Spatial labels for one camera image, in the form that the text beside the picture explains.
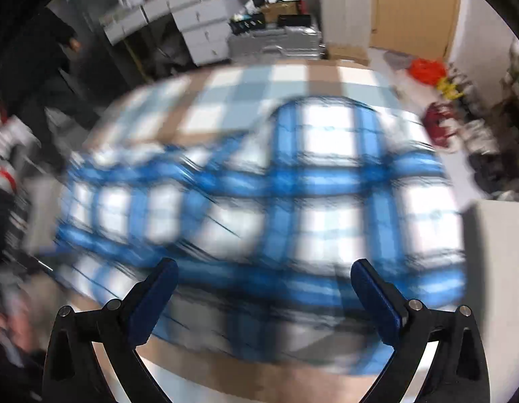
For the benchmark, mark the silver ribbed suitcase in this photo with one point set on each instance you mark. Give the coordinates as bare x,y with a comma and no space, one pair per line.
276,44

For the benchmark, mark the red plastic bag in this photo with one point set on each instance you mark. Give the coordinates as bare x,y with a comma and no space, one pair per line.
427,71

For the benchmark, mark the white upright suitcase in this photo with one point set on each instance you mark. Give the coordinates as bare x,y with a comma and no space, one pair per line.
345,4

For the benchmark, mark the black printed box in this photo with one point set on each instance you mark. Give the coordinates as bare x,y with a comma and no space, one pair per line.
247,24

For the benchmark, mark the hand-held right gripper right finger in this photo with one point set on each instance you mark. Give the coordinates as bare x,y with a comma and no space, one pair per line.
375,302

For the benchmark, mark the yellow shoes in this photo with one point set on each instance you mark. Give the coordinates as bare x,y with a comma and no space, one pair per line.
449,88

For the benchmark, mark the wooden door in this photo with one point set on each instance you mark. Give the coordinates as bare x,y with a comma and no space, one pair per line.
414,8

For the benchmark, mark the blue white plaid shirt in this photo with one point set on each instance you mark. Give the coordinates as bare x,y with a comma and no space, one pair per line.
284,201

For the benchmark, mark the white desk with drawers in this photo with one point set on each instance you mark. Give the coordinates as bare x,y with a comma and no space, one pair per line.
188,16

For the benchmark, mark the flat black box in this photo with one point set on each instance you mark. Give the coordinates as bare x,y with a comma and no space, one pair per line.
295,21

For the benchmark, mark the brown cardboard box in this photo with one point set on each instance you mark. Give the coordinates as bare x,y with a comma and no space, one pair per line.
279,10

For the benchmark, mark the pile of loose shoes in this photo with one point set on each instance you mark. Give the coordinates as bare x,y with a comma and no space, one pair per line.
482,147

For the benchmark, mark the red white pillow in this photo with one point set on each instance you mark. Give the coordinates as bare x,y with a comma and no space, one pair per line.
7,142

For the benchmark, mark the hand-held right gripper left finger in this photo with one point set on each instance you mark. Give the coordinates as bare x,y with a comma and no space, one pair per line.
154,302

